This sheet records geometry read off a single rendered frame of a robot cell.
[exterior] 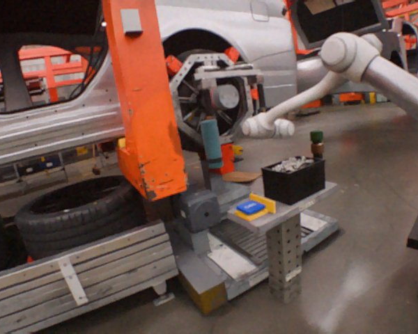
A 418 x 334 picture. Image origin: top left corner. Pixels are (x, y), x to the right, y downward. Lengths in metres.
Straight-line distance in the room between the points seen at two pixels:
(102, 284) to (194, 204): 0.53
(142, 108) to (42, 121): 0.66
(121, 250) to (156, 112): 0.55
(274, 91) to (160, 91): 1.18
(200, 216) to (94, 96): 0.83
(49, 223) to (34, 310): 0.34
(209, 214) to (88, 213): 0.55
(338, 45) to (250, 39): 1.04
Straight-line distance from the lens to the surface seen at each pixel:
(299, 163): 0.87
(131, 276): 1.06
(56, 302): 1.10
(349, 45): 0.87
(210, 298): 1.04
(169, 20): 1.55
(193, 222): 1.15
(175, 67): 1.35
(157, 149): 0.84
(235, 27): 1.77
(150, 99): 0.84
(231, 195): 1.60
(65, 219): 1.06
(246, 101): 1.57
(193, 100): 1.47
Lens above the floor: 0.80
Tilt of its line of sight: 14 degrees down
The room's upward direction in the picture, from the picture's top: 10 degrees counter-clockwise
